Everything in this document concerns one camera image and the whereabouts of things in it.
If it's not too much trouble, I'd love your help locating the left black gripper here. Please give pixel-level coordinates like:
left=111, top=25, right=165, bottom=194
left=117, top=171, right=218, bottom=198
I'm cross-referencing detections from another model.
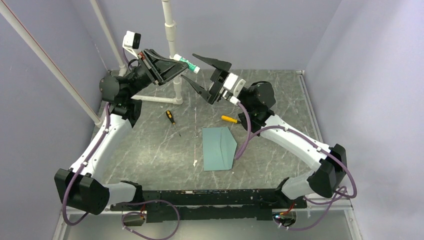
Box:
left=125, top=48, right=190, bottom=99

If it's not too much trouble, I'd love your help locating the green white glue stick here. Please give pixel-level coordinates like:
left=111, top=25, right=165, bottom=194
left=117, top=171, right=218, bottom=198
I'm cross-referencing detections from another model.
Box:
left=172, top=53, right=200, bottom=74

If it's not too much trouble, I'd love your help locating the light blue envelope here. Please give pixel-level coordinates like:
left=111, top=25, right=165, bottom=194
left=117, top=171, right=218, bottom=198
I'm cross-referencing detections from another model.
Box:
left=202, top=127, right=237, bottom=171

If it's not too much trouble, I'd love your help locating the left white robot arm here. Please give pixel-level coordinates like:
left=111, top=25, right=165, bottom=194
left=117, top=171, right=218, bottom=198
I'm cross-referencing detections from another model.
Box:
left=54, top=49, right=189, bottom=215

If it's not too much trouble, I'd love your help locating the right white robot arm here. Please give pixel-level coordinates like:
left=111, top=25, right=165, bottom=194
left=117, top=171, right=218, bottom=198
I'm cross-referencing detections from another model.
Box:
left=182, top=53, right=347, bottom=208

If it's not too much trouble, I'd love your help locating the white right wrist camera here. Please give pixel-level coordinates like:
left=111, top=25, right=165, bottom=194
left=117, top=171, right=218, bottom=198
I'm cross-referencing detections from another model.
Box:
left=222, top=73, right=246, bottom=101

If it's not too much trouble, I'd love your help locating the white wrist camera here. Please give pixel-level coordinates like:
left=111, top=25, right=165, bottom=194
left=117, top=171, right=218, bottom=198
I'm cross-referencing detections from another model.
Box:
left=122, top=30, right=141, bottom=59
left=222, top=73, right=246, bottom=101

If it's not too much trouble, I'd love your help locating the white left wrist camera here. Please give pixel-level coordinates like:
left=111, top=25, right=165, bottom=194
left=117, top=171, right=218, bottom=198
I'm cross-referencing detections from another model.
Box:
left=122, top=30, right=141, bottom=59

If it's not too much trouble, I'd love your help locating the yellow handled screwdriver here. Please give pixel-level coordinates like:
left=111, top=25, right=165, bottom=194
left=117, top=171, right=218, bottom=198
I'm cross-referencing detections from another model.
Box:
left=221, top=115, right=241, bottom=124

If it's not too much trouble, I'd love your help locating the black handled small screwdriver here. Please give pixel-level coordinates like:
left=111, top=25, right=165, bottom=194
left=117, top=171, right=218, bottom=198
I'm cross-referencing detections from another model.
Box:
left=165, top=110, right=181, bottom=137

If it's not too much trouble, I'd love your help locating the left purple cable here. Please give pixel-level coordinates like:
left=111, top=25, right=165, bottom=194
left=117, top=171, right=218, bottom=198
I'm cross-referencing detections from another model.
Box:
left=61, top=46, right=181, bottom=240

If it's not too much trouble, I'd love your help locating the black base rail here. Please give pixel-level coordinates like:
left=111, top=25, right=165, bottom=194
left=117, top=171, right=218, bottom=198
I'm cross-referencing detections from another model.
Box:
left=110, top=188, right=307, bottom=223

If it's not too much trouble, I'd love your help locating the white pvc pipe frame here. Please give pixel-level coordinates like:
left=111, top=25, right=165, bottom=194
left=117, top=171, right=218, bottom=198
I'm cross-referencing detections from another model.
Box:
left=0, top=0, right=184, bottom=129

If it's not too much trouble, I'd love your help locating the aluminium extrusion frame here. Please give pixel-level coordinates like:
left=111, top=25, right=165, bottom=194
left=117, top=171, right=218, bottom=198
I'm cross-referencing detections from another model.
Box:
left=53, top=194, right=362, bottom=240

